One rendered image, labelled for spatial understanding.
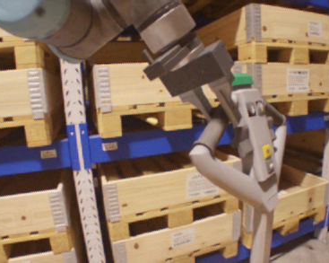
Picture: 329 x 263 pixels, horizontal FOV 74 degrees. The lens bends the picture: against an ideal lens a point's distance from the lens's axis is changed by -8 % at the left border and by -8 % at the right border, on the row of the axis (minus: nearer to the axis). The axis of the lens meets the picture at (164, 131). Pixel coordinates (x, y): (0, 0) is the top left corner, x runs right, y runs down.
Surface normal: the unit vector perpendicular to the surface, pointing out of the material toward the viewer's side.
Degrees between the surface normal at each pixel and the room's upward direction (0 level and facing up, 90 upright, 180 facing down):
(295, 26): 90
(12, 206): 90
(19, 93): 90
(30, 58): 90
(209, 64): 118
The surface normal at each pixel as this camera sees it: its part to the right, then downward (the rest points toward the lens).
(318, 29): 0.33, 0.16
